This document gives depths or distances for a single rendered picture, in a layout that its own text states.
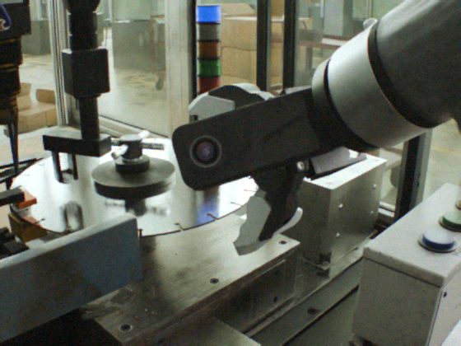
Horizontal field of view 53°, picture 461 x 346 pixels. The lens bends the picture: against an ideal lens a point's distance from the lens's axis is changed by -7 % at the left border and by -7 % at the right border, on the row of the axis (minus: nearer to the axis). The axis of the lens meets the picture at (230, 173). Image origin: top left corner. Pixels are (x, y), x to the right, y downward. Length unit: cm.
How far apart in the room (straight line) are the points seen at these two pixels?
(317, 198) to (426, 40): 53
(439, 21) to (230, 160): 16
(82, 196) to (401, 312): 41
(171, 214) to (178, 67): 73
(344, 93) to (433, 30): 7
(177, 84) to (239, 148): 92
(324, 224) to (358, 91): 50
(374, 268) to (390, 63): 37
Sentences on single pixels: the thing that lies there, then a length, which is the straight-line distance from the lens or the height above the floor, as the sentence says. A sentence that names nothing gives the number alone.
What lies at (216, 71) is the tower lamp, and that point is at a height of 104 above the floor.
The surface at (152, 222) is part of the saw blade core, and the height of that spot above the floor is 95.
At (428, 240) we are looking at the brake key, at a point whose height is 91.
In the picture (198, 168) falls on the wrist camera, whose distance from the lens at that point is 33.
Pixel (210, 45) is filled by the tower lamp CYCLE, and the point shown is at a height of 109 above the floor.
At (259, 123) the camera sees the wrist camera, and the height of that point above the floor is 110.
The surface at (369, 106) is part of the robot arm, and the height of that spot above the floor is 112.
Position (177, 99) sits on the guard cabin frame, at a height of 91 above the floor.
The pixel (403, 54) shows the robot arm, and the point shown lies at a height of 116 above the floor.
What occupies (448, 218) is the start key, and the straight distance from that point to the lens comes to 68.
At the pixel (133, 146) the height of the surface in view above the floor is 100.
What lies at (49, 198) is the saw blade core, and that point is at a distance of 61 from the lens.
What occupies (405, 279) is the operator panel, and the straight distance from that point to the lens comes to 59.
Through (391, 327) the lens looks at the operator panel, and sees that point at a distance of 64.
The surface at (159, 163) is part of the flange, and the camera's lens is 66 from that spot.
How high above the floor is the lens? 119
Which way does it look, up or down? 21 degrees down
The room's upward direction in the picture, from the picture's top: straight up
